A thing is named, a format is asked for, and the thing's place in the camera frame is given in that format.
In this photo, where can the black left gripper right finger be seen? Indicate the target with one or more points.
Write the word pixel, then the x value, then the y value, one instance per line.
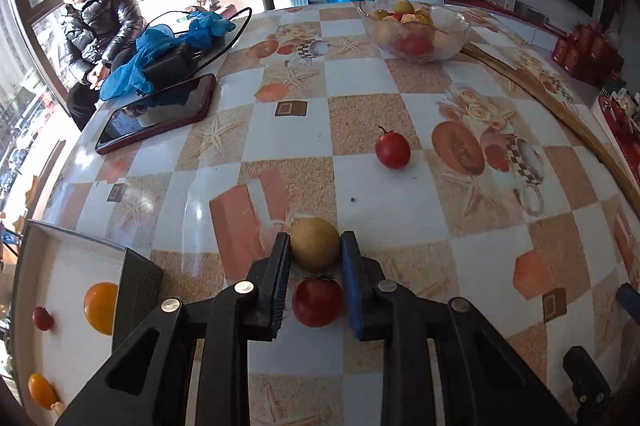
pixel 442 361

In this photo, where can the seated person black jacket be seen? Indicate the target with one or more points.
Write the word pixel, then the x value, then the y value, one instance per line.
pixel 100 36

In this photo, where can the yellow-brown round fruit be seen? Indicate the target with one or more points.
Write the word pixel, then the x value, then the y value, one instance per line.
pixel 315 244

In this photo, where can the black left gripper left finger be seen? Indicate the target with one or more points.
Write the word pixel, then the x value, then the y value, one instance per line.
pixel 146 380

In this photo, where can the red cherry tomato middle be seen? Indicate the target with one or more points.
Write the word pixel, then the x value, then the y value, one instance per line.
pixel 318 301

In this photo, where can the red cased tablet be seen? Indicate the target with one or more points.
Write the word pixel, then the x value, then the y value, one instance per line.
pixel 179 105

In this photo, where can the glass fruit bowl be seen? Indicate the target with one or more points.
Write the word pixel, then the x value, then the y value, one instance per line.
pixel 413 31

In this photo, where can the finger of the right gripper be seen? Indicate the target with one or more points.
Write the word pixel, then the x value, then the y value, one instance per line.
pixel 628 297

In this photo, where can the red cherry tomato far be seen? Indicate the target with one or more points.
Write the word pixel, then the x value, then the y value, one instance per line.
pixel 392 149

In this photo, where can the grey rimmed white tray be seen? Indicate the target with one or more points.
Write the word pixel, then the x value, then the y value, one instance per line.
pixel 55 269

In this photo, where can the red cherry tomato in tray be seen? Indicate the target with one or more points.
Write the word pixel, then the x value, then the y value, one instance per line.
pixel 42 319

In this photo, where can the tan walnut-like fruit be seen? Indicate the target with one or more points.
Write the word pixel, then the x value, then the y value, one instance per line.
pixel 58 408

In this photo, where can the orange in tray corner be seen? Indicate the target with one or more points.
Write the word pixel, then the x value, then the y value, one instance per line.
pixel 100 305

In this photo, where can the blue plastic bag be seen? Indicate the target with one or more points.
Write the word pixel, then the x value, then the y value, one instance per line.
pixel 158 42

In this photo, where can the red gift boxes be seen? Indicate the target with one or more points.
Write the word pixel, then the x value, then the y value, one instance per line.
pixel 587 56

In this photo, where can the small orange in tray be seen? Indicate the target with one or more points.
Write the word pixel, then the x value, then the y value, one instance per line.
pixel 41 391

